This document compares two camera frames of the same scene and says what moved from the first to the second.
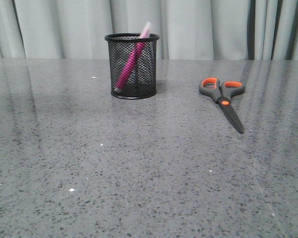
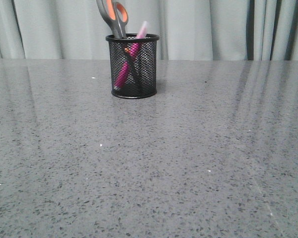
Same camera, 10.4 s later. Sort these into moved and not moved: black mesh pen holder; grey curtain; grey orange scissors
Moved: grey orange scissors
Not moved: grey curtain; black mesh pen holder
